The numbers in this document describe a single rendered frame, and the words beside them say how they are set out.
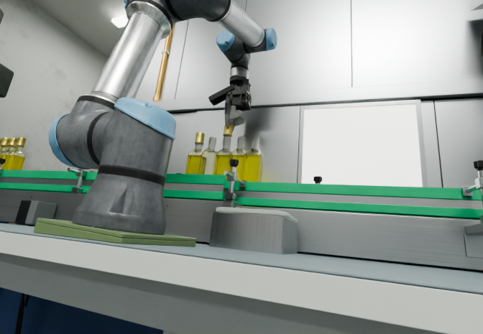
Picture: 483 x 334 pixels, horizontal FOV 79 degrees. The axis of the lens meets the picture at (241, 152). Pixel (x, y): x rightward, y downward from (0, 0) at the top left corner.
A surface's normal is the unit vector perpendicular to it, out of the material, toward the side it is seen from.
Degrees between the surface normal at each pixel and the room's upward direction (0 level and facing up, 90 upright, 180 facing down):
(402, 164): 90
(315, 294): 90
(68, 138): 105
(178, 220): 90
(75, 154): 135
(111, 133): 93
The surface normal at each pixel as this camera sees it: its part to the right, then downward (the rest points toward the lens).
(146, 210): 0.74, -0.36
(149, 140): 0.55, -0.14
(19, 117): 0.91, -0.04
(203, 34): -0.30, -0.30
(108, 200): -0.02, -0.54
